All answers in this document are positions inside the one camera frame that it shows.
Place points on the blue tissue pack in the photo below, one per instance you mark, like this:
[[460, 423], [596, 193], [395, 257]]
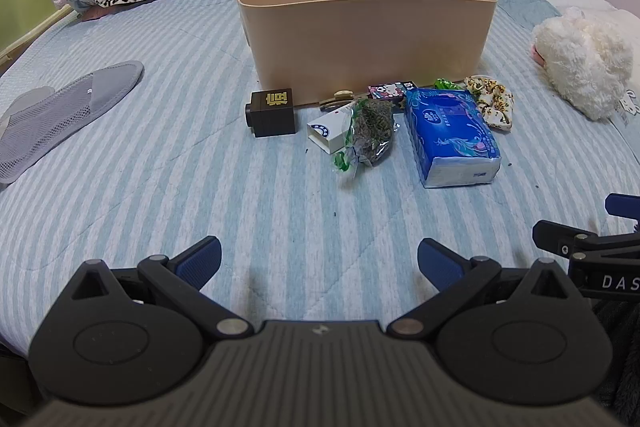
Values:
[[447, 134]]

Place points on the blue striped bed sheet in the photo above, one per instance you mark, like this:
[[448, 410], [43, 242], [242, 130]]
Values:
[[175, 187]]

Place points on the dark cloth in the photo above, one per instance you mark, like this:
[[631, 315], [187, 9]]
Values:
[[617, 347]]

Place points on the pink and black card box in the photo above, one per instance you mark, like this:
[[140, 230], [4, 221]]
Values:
[[387, 93]]

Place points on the clear green snack packet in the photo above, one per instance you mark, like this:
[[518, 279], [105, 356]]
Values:
[[371, 134]]

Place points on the white plush toy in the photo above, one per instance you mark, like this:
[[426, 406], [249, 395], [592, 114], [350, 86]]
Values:
[[582, 59]]

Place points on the small gold metal tool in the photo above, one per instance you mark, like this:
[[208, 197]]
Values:
[[337, 98]]

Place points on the black cube box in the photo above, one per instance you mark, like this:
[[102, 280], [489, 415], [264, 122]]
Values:
[[272, 114]]

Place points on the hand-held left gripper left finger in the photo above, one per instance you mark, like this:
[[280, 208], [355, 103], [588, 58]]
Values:
[[199, 259]]

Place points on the beige storage bin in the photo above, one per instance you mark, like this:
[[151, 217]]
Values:
[[365, 42]]

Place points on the floral fabric scrunchie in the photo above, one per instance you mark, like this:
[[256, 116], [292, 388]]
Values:
[[492, 102]]

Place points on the small white box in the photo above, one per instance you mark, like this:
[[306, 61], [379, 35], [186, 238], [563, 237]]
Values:
[[325, 132]]

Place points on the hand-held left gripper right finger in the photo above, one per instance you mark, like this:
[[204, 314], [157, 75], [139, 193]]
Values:
[[441, 261]]

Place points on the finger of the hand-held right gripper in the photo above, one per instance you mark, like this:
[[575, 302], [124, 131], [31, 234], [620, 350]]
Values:
[[622, 206], [560, 237]]

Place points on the small green wrapper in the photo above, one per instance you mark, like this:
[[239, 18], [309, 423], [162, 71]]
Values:
[[442, 83]]

